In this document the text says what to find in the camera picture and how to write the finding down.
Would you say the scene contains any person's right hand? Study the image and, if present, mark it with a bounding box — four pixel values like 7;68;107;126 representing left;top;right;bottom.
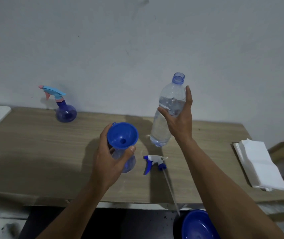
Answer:
157;85;194;145

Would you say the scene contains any person's left hand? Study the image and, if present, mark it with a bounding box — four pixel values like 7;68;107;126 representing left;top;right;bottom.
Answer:
90;123;136;191

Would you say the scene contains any clear round spray bottle body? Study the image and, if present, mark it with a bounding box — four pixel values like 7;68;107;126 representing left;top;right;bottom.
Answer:
110;145;136;174

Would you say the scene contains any clear plastic water bottle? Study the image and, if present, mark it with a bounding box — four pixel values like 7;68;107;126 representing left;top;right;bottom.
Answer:
150;73;187;147

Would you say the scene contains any blue plastic funnel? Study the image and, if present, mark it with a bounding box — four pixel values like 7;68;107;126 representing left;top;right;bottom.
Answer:
107;122;139;150

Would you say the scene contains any person's right forearm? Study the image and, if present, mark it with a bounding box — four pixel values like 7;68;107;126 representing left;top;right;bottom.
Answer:
176;138;284;239

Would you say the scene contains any person's left forearm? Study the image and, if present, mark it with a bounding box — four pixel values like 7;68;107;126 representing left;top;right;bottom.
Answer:
36;182;110;239

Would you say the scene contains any white blue spray trigger head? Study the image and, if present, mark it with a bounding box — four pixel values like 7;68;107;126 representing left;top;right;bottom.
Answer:
143;155;181;217

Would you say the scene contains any purple spray bottle, blue trigger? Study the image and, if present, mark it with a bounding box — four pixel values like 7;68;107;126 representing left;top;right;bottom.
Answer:
39;85;78;123

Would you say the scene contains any blue plastic bowl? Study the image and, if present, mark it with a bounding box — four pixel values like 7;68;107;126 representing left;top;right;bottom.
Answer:
182;209;220;239

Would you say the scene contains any stack of white paper napkins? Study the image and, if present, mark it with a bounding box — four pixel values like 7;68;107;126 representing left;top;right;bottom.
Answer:
233;138;284;192

